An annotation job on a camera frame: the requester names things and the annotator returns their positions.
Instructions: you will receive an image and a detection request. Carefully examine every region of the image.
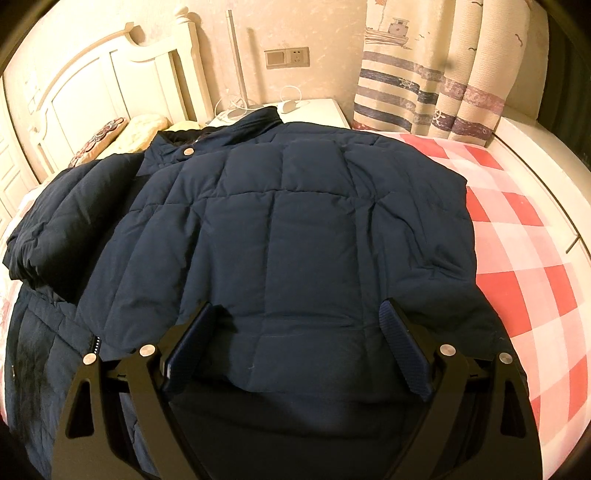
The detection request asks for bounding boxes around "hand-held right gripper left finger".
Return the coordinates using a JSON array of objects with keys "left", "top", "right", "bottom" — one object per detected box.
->
[{"left": 51, "top": 302, "right": 215, "bottom": 480}]

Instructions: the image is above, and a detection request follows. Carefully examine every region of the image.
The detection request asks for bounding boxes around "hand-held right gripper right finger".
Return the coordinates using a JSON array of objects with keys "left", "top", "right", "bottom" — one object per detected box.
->
[{"left": 379, "top": 298, "right": 543, "bottom": 480}]

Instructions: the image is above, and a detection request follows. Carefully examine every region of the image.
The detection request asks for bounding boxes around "navy quilted jacket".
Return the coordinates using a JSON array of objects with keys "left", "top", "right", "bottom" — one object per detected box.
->
[{"left": 2, "top": 105, "right": 509, "bottom": 480}]

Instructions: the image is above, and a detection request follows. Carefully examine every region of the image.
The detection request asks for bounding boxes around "pink checkered bedsheet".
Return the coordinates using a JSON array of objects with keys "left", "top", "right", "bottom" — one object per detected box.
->
[{"left": 0, "top": 127, "right": 591, "bottom": 462}]

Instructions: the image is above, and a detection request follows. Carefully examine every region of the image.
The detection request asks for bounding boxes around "cream wardrobe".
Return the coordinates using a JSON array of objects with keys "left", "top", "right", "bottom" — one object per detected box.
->
[{"left": 0, "top": 92, "right": 38, "bottom": 217}]

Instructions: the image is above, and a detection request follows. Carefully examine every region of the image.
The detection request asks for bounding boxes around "white nightstand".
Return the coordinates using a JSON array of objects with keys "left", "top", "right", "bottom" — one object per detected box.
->
[{"left": 205, "top": 98, "right": 352, "bottom": 132}]

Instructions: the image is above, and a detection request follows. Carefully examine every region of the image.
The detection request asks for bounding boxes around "cream wooden headboard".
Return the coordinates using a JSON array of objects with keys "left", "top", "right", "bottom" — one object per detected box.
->
[{"left": 4, "top": 4, "right": 213, "bottom": 185}]

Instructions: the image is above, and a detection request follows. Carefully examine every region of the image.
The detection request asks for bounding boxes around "striped boat print curtain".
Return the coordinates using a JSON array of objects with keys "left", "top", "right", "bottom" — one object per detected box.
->
[{"left": 353, "top": 0, "right": 539, "bottom": 148}]

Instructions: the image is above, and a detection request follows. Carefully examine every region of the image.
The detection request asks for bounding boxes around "white pole lamp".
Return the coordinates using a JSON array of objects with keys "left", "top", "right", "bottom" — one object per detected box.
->
[{"left": 222, "top": 10, "right": 265, "bottom": 119}]

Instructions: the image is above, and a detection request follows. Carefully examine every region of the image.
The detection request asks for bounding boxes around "white cable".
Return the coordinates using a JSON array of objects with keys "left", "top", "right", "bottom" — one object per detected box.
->
[{"left": 213, "top": 85, "right": 304, "bottom": 121}]

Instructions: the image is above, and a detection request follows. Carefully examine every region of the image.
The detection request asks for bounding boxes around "wall switch and socket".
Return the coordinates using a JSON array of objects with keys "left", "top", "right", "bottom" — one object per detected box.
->
[{"left": 264, "top": 46, "right": 309, "bottom": 69}]

